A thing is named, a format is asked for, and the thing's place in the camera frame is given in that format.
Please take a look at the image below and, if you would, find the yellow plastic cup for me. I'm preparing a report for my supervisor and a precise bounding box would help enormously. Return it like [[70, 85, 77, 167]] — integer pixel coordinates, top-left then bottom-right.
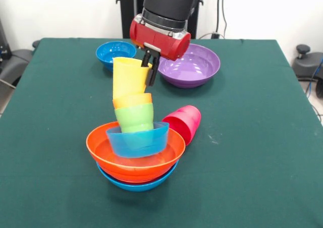
[[112, 57, 153, 99]]

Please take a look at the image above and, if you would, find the small orange-red bowl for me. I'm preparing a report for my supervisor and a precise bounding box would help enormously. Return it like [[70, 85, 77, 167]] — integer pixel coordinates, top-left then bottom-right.
[[100, 166, 177, 186]]

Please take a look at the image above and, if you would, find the orange plastic cup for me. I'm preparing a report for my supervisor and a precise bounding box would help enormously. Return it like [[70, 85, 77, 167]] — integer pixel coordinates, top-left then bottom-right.
[[112, 93, 153, 110]]

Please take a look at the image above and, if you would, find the pink plastic cup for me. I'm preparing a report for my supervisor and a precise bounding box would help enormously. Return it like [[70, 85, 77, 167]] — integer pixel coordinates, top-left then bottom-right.
[[161, 105, 202, 147]]

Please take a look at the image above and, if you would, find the green plastic cup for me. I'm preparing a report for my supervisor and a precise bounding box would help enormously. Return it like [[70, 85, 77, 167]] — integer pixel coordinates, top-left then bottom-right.
[[114, 103, 154, 133]]

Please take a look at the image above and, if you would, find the small light blue bowl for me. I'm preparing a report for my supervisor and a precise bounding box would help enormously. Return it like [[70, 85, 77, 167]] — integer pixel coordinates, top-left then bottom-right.
[[105, 122, 170, 159]]

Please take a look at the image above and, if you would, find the black equipment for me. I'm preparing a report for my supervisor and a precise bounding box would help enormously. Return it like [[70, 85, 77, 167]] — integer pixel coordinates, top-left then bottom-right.
[[0, 18, 12, 60]]

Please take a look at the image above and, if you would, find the dark green tablecloth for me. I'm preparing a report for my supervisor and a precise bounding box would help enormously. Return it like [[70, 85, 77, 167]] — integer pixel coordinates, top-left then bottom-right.
[[0, 37, 323, 228]]

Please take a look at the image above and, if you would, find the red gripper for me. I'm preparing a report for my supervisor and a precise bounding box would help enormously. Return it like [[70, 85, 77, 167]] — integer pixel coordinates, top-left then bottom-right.
[[129, 14, 192, 87]]

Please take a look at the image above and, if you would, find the small dark blue bowl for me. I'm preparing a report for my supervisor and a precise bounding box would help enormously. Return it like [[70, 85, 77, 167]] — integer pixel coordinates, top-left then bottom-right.
[[95, 41, 137, 72]]

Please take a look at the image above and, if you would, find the large light blue bowl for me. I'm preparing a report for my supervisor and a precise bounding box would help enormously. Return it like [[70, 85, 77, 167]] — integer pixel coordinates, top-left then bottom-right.
[[96, 159, 180, 192]]

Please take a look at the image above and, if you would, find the wide orange-red bowl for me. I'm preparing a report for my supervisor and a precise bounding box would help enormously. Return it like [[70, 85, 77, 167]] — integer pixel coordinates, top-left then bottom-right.
[[86, 121, 186, 183]]

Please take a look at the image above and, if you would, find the purple plastic bowl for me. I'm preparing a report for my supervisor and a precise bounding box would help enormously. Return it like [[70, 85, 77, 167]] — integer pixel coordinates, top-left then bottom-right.
[[157, 43, 221, 89]]

